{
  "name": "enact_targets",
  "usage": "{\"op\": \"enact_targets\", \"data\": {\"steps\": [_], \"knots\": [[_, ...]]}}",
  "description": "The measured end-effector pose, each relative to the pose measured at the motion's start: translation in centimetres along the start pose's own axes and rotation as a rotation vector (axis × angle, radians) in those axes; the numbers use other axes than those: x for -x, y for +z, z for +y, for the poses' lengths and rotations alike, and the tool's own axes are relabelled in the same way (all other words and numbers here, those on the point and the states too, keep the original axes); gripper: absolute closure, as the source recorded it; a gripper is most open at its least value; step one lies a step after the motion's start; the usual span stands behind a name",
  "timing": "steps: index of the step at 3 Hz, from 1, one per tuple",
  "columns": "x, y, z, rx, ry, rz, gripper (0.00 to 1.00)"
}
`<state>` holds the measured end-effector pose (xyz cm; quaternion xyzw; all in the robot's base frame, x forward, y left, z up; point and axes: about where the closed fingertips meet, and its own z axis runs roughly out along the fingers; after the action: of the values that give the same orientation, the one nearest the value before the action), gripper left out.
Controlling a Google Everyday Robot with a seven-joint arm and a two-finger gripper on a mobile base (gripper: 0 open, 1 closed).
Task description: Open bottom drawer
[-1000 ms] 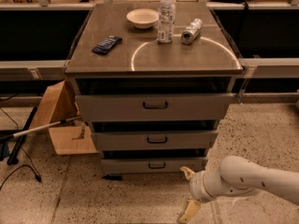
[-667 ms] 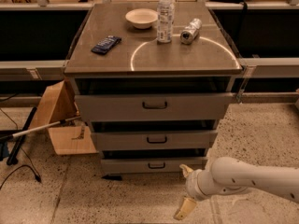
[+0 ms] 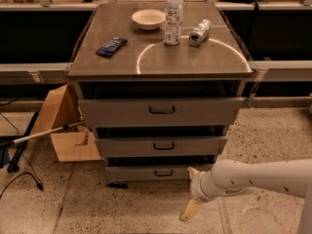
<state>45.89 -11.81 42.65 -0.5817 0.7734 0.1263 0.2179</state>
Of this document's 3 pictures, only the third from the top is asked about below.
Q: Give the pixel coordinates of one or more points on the grey metal drawer cabinet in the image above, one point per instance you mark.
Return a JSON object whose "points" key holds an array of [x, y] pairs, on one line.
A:
{"points": [[148, 68]]}

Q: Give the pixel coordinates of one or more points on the grey bottom drawer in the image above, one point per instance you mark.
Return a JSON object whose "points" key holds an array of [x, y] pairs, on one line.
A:
{"points": [[146, 173]]}

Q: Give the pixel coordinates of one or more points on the brown cardboard box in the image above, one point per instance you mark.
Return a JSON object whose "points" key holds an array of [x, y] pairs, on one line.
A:
{"points": [[60, 108]]}

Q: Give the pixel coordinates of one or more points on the grey drawer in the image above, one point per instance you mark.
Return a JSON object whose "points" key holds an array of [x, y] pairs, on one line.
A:
{"points": [[160, 112], [160, 146], [146, 173]]}

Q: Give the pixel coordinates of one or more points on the dark blue snack packet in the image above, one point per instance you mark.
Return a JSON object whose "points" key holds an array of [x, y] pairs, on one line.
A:
{"points": [[109, 48]]}

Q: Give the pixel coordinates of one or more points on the white ceramic bowl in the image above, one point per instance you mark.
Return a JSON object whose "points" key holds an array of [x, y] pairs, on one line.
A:
{"points": [[148, 19]]}

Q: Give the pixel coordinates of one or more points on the white grabber stick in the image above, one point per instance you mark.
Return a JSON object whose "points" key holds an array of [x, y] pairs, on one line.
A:
{"points": [[26, 138]]}

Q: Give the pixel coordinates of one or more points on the black bar on floor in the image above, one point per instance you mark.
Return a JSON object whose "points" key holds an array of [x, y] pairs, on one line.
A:
{"points": [[13, 166]]}

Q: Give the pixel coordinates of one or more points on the clear plastic water bottle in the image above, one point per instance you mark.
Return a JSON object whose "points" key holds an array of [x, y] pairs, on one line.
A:
{"points": [[173, 21]]}

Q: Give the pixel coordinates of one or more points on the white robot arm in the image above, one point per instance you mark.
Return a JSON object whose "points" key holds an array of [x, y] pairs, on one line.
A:
{"points": [[229, 178]]}

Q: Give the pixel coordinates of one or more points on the silver drink can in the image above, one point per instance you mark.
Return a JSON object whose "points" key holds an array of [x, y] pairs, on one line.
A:
{"points": [[199, 33]]}

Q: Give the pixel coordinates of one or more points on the grey middle drawer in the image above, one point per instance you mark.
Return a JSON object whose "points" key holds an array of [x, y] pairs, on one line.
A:
{"points": [[160, 146]]}

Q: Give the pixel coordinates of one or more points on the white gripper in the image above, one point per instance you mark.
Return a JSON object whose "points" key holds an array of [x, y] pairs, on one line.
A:
{"points": [[197, 188]]}

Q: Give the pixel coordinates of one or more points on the grey top drawer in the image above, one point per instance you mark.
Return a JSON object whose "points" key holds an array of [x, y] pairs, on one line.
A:
{"points": [[160, 112]]}

